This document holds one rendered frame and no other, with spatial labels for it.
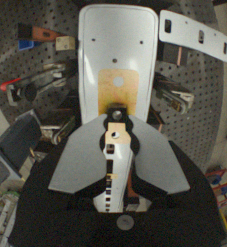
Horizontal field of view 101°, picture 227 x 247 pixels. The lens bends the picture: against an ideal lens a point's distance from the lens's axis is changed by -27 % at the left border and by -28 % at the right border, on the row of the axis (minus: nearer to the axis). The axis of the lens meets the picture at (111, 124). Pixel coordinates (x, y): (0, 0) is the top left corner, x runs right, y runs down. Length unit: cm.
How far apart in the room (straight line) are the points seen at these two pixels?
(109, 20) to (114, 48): 8
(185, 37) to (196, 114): 61
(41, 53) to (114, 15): 50
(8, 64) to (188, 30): 93
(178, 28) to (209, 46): 13
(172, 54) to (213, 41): 16
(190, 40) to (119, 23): 22
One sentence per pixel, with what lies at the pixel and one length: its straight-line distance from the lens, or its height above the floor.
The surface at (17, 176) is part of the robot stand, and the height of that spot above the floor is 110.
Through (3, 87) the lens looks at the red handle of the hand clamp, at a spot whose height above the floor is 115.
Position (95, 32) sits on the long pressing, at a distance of 38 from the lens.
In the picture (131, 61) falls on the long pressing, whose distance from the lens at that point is 37.
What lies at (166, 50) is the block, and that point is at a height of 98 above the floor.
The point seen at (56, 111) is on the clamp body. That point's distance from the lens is 49.
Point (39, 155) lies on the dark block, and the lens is 43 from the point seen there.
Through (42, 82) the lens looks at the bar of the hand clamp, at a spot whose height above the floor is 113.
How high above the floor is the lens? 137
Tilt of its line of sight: 59 degrees down
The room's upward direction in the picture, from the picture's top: 179 degrees counter-clockwise
